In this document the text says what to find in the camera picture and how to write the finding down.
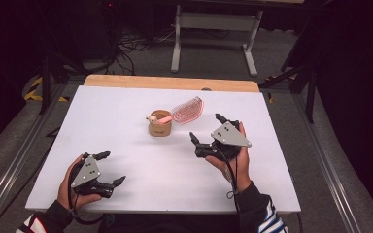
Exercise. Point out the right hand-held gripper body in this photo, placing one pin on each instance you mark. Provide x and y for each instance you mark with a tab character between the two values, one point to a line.
230	136

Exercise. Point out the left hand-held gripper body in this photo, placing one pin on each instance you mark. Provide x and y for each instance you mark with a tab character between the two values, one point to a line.
85	173

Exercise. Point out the pink hairbrush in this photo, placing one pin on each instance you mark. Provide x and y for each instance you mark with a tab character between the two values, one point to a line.
187	111

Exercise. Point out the brown cup with small figure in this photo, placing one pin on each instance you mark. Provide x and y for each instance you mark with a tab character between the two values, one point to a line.
160	128

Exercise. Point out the person's left hand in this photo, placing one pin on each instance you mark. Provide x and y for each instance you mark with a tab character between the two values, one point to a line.
65	191

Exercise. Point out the person's right hand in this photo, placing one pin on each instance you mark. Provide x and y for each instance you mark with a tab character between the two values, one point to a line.
239	168

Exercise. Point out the white table mat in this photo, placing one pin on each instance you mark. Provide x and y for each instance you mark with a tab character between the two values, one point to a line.
142	161

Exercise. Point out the person's dark lap clothing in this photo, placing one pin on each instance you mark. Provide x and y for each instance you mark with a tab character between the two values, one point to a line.
175	225

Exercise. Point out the black metal stand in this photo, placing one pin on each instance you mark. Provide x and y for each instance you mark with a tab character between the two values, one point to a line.
307	84
47	84

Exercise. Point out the yellow black hazard tape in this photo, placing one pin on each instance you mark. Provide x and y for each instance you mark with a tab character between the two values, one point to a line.
34	92

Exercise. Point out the aluminium floor rail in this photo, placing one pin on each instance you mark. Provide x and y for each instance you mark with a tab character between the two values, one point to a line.
323	161
16	155

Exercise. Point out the grey metal table frame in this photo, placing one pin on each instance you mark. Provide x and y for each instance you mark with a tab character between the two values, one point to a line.
218	22

